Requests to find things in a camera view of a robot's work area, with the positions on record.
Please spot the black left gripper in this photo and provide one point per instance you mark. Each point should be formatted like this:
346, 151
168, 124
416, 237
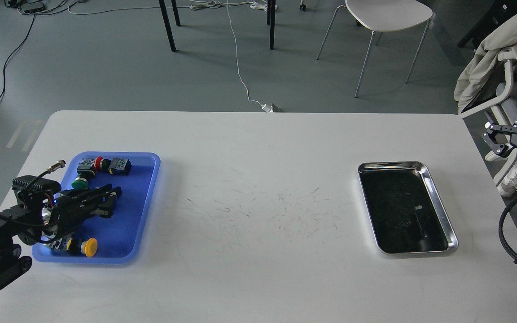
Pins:
74, 207

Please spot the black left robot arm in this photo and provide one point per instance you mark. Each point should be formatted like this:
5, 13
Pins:
46, 214

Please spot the blue plastic tray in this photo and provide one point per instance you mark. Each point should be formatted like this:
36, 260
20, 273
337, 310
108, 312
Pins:
119, 237

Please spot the white sneaker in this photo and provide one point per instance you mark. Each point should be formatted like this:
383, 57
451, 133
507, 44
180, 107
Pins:
506, 180

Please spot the orange white connector block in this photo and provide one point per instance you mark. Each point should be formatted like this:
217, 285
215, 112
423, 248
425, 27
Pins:
57, 244

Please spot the beige jacket on chair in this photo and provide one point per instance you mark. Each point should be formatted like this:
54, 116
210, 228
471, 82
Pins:
479, 69

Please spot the shiny metal tray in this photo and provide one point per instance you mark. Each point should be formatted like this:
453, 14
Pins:
405, 209

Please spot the black table leg left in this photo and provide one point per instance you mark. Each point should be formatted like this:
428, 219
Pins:
167, 22

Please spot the black table leg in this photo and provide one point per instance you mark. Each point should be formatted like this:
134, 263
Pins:
271, 17
167, 22

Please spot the white chair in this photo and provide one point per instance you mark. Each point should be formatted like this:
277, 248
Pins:
381, 16

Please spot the white power adapter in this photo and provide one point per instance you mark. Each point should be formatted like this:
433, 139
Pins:
271, 108

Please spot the black table leg right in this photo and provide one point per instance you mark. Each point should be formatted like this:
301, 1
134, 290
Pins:
271, 17

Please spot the green push button switch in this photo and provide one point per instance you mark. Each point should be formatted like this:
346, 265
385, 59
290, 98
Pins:
80, 182

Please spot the red push button switch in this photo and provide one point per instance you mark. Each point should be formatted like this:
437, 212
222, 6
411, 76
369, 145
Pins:
92, 166

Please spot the dark blue switch block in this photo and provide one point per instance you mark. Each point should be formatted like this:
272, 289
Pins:
119, 166

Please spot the yellow push button switch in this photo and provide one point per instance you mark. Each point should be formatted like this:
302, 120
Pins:
78, 247

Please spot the white office chair frame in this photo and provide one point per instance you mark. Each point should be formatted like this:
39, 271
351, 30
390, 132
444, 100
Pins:
497, 109

